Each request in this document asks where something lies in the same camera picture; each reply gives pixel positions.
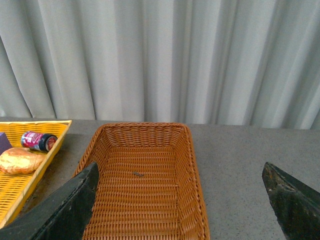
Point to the purple foam block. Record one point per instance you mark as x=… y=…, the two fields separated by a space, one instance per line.
x=4 y=143

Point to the brown wicker basket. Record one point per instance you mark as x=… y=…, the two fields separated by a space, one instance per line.
x=149 y=186

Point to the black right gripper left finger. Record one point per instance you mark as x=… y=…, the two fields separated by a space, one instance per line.
x=64 y=215

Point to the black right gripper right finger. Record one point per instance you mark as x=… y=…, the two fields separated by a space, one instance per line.
x=295 y=204

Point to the yellow wicker basket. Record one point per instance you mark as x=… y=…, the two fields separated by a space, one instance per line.
x=16 y=189

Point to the small red drink can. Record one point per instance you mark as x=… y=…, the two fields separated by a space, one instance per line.
x=42 y=142

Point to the golden bread roll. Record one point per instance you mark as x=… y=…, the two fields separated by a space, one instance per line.
x=20 y=160

